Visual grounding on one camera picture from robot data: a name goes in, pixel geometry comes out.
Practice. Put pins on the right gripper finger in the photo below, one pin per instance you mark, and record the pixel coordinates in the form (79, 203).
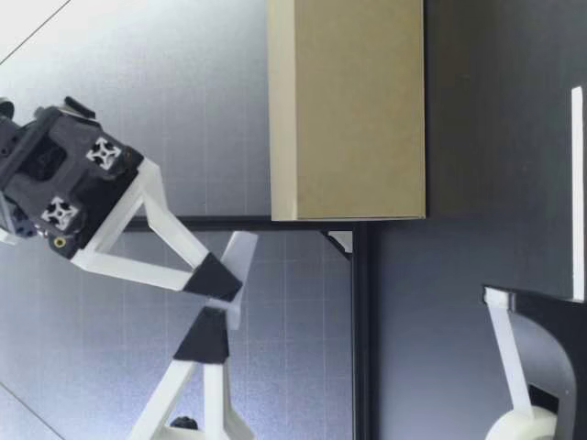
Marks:
(213, 279)

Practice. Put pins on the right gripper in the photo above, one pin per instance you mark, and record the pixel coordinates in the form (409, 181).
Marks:
(55, 174)

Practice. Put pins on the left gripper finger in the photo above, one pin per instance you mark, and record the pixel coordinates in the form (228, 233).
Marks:
(204, 339)

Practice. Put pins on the cut piece of tape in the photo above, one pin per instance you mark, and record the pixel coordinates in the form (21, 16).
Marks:
(240, 256)

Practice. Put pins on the cardboard box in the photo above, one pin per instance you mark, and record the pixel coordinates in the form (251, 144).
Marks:
(357, 114)

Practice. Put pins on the tape dispenser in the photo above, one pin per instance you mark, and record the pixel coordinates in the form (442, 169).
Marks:
(564, 348)

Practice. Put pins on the black frame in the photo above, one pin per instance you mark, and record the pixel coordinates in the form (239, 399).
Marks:
(364, 344)

